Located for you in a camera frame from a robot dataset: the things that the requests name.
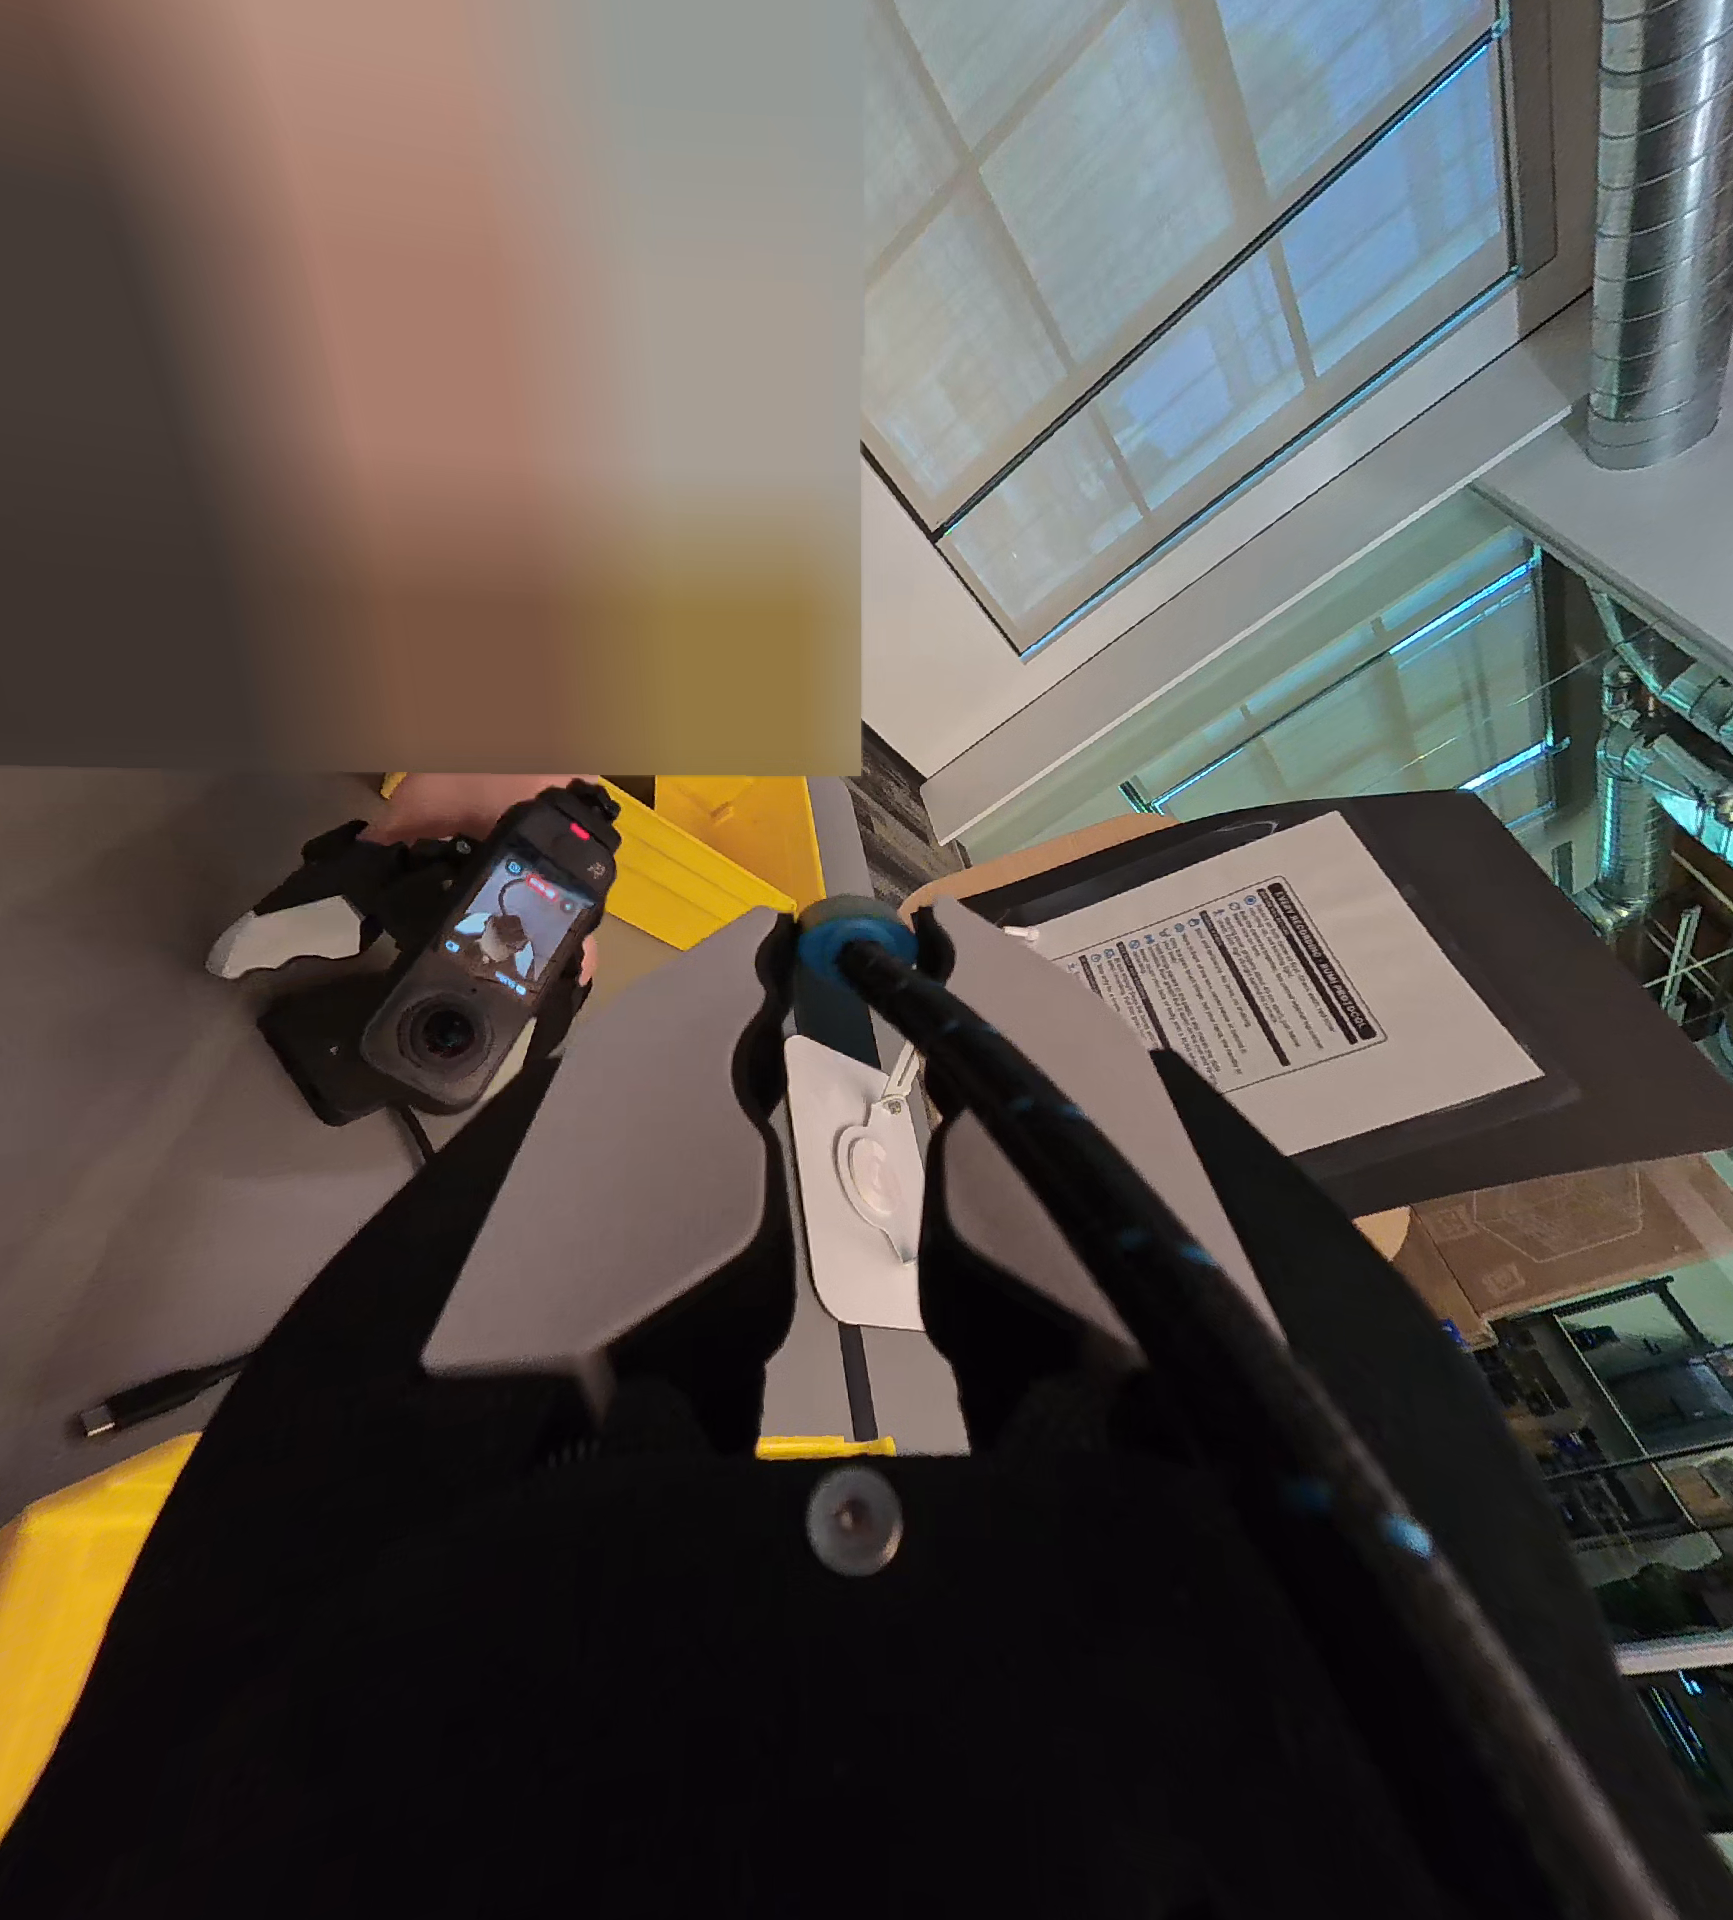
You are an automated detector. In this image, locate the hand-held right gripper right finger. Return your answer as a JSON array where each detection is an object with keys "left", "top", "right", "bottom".
[{"left": 902, "top": 900, "right": 1291, "bottom": 1412}]

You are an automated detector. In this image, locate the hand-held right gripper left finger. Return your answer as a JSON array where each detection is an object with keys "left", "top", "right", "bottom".
[{"left": 423, "top": 904, "right": 808, "bottom": 1391}]

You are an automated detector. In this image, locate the black braided hdmi cable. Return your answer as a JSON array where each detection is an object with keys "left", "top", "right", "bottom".
[{"left": 791, "top": 894, "right": 1733, "bottom": 1920}]

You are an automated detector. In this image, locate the black usb adapter hub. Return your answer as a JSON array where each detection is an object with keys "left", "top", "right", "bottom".
[{"left": 75, "top": 1102, "right": 440, "bottom": 1446}]

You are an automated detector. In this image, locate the person's left hand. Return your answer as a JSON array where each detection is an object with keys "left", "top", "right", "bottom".
[{"left": 357, "top": 774, "right": 514, "bottom": 852}]

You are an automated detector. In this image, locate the white plastic pouch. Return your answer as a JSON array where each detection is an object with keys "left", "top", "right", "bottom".
[{"left": 783, "top": 1032, "right": 930, "bottom": 1332}]

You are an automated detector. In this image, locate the yellow plastic bin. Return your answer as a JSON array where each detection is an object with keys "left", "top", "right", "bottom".
[
  {"left": 589, "top": 774, "right": 817, "bottom": 949},
  {"left": 0, "top": 1431, "right": 898, "bottom": 1920}
]

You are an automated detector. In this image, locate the printed instruction sheet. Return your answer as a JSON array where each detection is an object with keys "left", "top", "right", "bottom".
[{"left": 1035, "top": 809, "right": 1547, "bottom": 1159}]

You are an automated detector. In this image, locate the glass partition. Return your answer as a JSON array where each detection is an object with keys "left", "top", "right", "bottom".
[{"left": 1119, "top": 531, "right": 1561, "bottom": 845}]

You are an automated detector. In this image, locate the brown cardboard box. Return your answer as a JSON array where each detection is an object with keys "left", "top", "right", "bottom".
[{"left": 1354, "top": 1152, "right": 1733, "bottom": 1344}]

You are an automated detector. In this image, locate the black display board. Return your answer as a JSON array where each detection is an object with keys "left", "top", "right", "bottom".
[{"left": 953, "top": 792, "right": 1733, "bottom": 1219}]

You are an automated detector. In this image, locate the large gridded window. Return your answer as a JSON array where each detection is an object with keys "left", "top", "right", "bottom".
[{"left": 862, "top": 0, "right": 1525, "bottom": 660}]

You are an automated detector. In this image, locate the silver spiral air duct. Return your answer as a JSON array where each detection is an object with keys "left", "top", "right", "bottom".
[{"left": 1584, "top": 0, "right": 1733, "bottom": 472}]

